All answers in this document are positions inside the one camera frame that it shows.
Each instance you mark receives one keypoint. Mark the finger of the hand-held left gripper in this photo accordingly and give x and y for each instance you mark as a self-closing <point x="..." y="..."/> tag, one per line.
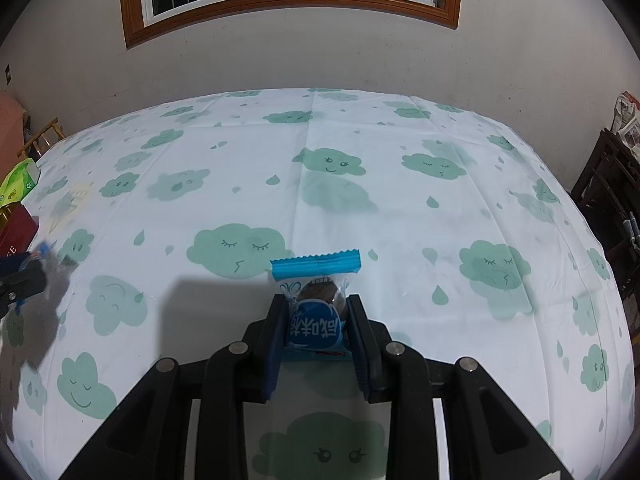
<point x="15" y="264"/>
<point x="22" y="287"/>

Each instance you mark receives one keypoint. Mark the dark wooden furniture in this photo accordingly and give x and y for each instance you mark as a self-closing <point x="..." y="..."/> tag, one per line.
<point x="600" y="170"/>

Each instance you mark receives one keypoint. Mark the red and gold tin box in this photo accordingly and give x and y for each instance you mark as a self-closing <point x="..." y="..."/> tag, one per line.
<point x="17" y="232"/>

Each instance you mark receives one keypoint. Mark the wooden framed window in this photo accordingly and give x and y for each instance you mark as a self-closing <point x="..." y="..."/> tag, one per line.
<point x="135" y="10"/>

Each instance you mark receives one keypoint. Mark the blue snack packet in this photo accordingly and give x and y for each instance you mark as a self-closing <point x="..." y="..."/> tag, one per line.
<point x="42" y="249"/>
<point x="315" y="330"/>

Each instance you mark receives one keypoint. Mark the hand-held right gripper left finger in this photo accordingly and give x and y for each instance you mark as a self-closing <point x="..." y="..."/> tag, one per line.
<point x="275" y="350"/>

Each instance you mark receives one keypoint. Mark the stack of newspapers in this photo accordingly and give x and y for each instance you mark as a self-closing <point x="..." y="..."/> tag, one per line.
<point x="627" y="120"/>

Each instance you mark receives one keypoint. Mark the bamboo chair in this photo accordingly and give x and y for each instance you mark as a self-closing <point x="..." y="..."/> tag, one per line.
<point x="47" y="132"/>

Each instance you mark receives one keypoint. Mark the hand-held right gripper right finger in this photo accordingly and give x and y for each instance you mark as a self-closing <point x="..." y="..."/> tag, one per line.
<point x="362" y="355"/>

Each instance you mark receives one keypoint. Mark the pink cloth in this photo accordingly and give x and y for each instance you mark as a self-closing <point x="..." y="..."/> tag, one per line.
<point x="10" y="120"/>

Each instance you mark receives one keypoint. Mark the green tissue pack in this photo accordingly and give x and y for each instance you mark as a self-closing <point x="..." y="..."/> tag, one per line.
<point x="20" y="182"/>

